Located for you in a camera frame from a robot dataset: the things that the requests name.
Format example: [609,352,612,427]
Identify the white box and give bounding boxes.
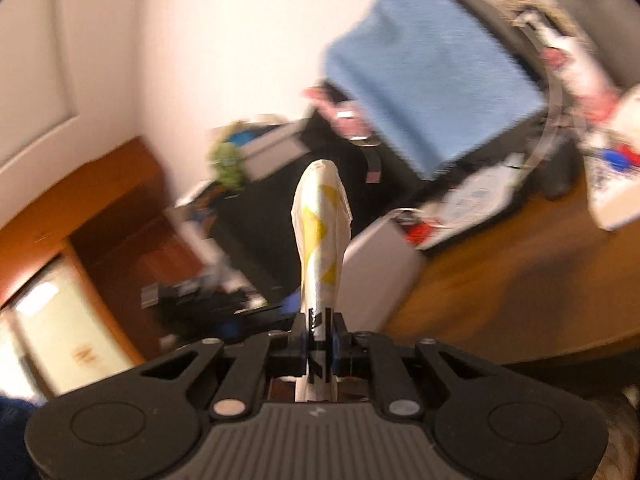
[344,217,427,333]

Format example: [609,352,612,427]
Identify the black chair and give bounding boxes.
[407,0,583,198]

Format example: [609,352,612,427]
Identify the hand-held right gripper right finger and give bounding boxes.
[325,310,502,419]

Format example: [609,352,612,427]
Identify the brown wooden cabinet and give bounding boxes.
[0,135,213,363]

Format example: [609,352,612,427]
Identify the white yellow-print shopping bag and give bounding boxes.
[291,158,354,404]

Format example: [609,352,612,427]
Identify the blue towel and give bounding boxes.
[322,0,547,181]

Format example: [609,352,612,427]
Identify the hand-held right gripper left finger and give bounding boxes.
[140,311,307,420]

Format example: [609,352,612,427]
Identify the white carton with blue cap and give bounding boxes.
[582,84,640,232]

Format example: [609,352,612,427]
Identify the green plush toy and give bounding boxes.
[207,122,251,192]

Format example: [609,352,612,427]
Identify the dark blue cloth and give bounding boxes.
[0,394,42,480]

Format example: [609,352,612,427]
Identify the white bottle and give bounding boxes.
[537,24,617,107]

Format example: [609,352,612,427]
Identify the pink packet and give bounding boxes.
[302,86,377,142]

